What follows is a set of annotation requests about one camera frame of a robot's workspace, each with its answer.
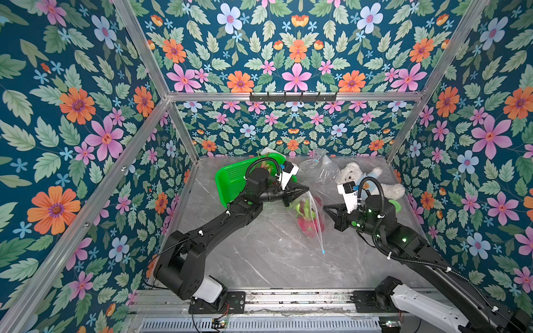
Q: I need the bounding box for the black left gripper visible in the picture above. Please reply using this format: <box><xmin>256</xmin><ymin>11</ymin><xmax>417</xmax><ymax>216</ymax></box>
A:
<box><xmin>254</xmin><ymin>182</ymin><xmax>306</xmax><ymax>209</ymax></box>

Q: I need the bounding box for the pink dragon fruit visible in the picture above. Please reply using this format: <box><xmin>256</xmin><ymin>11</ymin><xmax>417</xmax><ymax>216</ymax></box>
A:
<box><xmin>297</xmin><ymin>216</ymin><xmax>325</xmax><ymax>238</ymax></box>
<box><xmin>292</xmin><ymin>198</ymin><xmax>316</xmax><ymax>221</ymax></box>

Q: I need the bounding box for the green plastic basket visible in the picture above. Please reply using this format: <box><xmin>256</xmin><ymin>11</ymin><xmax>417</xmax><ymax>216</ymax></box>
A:
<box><xmin>215</xmin><ymin>153</ymin><xmax>286</xmax><ymax>208</ymax></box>

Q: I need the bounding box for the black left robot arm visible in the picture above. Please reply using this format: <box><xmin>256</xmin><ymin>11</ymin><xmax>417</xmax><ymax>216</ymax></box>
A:
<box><xmin>153</xmin><ymin>168</ymin><xmax>309</xmax><ymax>310</ymax></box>

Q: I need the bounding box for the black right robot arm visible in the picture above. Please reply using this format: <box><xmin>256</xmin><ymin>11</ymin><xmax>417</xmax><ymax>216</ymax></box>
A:
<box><xmin>323</xmin><ymin>195</ymin><xmax>532</xmax><ymax>332</ymax></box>

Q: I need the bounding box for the white teddy bear blue shirt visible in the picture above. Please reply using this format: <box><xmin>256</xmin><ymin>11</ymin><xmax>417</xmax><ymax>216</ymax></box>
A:
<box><xmin>336</xmin><ymin>162</ymin><xmax>406</xmax><ymax>201</ymax></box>

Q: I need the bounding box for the white rectangular box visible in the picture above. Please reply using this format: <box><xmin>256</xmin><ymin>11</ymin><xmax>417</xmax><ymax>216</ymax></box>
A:
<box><xmin>260</xmin><ymin>147</ymin><xmax>279</xmax><ymax>155</ymax></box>

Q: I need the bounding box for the small green round lid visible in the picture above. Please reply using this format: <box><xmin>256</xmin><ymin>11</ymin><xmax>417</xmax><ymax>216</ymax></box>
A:
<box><xmin>389</xmin><ymin>199</ymin><xmax>403</xmax><ymax>213</ymax></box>

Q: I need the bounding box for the white perforated vent strip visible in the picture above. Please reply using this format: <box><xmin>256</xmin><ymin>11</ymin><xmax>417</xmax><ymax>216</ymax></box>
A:
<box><xmin>140</xmin><ymin>317</ymin><xmax>382</xmax><ymax>332</ymax></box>

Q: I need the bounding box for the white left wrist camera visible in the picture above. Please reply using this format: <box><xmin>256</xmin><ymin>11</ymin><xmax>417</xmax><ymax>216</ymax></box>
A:
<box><xmin>278</xmin><ymin>161</ymin><xmax>299</xmax><ymax>190</ymax></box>

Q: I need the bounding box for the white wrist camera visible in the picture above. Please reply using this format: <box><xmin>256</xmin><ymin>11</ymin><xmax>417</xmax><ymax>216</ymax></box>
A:
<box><xmin>337</xmin><ymin>181</ymin><xmax>360</xmax><ymax>214</ymax></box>
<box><xmin>278</xmin><ymin>161</ymin><xmax>299</xmax><ymax>190</ymax></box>

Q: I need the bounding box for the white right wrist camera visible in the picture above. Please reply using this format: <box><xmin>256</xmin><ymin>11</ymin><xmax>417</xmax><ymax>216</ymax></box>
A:
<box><xmin>337</xmin><ymin>181</ymin><xmax>360</xmax><ymax>214</ymax></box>

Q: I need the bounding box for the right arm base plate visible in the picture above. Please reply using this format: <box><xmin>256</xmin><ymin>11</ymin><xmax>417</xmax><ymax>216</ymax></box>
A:
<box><xmin>350</xmin><ymin>290</ymin><xmax>406</xmax><ymax>314</ymax></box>

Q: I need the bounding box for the black hook rail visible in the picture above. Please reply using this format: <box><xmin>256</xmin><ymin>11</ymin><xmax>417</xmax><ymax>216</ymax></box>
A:
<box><xmin>248</xmin><ymin>92</ymin><xmax>337</xmax><ymax>104</ymax></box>

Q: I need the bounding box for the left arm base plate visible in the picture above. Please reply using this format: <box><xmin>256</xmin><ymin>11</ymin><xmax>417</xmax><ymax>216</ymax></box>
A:
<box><xmin>188</xmin><ymin>291</ymin><xmax>247</xmax><ymax>315</ymax></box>

